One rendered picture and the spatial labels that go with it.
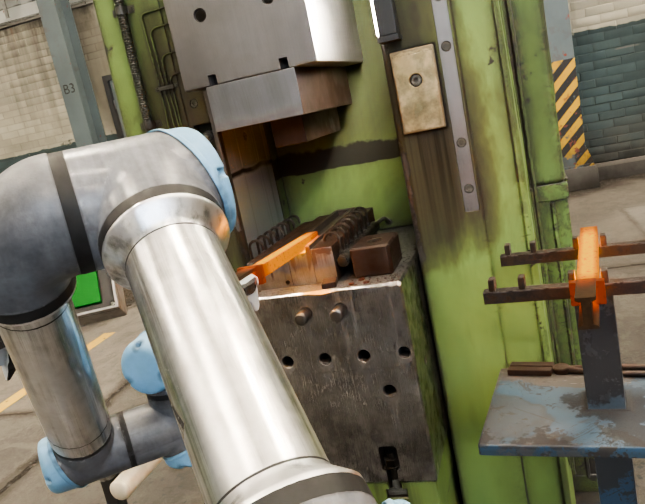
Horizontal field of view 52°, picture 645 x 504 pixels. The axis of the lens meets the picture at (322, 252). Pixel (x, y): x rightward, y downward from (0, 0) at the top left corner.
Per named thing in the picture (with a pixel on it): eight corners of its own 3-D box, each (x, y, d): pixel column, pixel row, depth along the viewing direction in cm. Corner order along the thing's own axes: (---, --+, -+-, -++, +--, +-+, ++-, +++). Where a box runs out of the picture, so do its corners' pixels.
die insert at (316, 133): (307, 141, 147) (301, 114, 145) (275, 148, 149) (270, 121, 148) (341, 129, 174) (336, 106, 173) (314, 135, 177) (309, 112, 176)
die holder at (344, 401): (437, 481, 141) (400, 281, 132) (273, 485, 153) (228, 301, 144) (460, 370, 193) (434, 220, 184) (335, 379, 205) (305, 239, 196)
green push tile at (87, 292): (100, 301, 141) (95, 268, 143) (64, 310, 140) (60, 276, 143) (103, 303, 142) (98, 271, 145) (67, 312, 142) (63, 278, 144)
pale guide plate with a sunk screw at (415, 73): (445, 126, 140) (432, 43, 136) (403, 134, 142) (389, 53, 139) (446, 126, 142) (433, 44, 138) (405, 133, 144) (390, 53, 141)
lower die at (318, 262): (338, 280, 142) (330, 242, 141) (253, 291, 149) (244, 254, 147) (377, 234, 181) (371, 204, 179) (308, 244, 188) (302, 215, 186)
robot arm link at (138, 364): (126, 404, 87) (108, 343, 85) (167, 370, 97) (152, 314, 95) (178, 400, 84) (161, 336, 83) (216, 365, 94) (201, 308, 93)
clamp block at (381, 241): (393, 274, 138) (388, 244, 137) (354, 278, 141) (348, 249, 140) (403, 258, 150) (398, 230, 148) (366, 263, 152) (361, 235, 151)
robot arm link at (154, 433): (137, 464, 94) (116, 392, 92) (214, 436, 98) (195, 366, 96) (144, 488, 87) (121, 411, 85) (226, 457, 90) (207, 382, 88)
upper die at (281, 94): (304, 114, 135) (294, 66, 133) (216, 132, 141) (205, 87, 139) (352, 103, 174) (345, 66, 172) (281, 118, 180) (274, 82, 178)
